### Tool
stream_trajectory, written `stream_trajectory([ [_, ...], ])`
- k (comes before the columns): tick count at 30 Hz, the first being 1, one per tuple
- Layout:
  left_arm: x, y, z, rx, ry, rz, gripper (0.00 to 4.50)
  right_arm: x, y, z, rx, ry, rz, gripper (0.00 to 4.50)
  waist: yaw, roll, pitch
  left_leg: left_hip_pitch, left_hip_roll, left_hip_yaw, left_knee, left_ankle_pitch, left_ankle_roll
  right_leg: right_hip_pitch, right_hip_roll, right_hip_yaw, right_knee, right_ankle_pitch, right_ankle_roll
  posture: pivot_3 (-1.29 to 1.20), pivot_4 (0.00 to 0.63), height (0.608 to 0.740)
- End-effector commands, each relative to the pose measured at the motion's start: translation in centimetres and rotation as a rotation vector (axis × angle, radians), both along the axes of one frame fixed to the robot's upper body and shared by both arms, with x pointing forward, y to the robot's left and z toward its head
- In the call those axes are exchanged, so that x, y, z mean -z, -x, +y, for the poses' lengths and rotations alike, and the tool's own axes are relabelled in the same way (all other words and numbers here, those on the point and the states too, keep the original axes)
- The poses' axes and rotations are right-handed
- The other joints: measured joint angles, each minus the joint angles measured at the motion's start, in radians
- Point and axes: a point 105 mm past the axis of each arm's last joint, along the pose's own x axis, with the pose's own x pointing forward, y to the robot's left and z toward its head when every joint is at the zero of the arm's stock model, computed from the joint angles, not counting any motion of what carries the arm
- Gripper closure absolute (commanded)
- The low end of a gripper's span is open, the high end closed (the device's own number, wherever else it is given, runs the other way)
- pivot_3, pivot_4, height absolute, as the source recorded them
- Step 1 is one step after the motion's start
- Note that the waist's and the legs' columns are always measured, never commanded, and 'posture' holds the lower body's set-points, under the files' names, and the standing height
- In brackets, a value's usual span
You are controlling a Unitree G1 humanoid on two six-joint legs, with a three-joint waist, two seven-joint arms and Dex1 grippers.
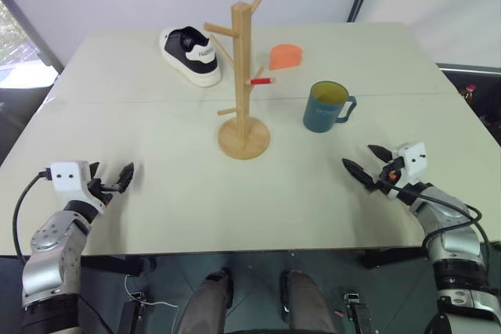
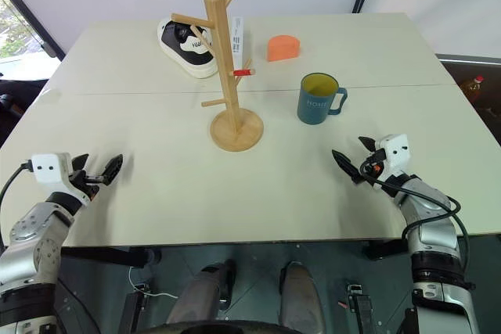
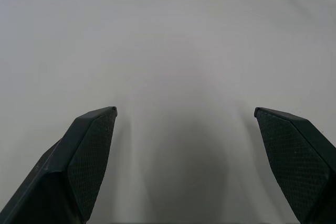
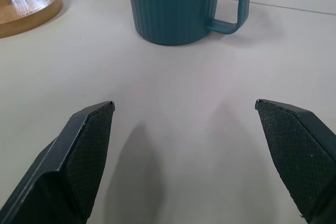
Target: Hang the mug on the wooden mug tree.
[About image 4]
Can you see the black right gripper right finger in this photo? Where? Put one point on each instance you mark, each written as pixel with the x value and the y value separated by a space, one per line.
pixel 296 153

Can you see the round wooden stand base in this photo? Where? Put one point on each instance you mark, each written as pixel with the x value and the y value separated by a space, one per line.
pixel 25 6

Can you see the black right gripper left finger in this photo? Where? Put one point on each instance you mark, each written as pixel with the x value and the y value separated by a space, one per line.
pixel 76 161

